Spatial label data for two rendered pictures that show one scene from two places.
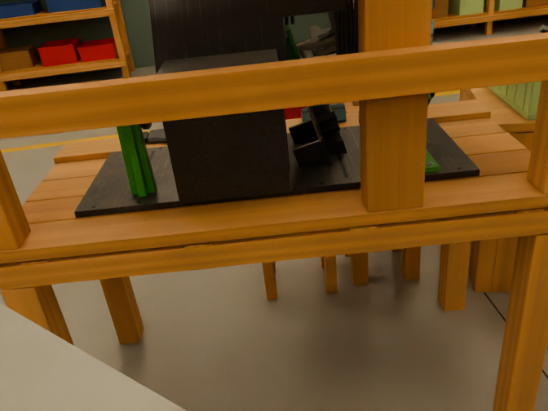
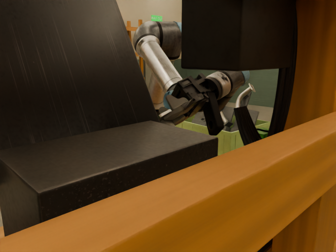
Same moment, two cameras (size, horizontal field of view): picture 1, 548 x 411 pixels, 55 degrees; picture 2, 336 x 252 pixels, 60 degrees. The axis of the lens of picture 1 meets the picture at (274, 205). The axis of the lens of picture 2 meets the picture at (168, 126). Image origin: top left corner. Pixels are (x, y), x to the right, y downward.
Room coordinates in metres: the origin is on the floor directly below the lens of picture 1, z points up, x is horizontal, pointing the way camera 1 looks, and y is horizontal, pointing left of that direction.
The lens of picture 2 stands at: (0.96, 0.34, 1.37)
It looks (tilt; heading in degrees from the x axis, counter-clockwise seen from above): 14 degrees down; 316
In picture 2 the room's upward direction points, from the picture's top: straight up
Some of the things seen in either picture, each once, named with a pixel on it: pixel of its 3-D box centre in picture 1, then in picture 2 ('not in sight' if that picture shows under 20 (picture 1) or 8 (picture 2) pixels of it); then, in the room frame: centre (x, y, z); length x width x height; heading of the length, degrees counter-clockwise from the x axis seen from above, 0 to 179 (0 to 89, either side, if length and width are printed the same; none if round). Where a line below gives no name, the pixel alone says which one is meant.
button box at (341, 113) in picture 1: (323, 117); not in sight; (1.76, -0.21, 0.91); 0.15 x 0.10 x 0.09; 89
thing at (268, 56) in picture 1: (227, 125); (119, 237); (1.33, 0.10, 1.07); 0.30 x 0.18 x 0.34; 89
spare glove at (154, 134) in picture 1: (166, 135); not in sight; (1.75, 0.35, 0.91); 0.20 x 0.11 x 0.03; 93
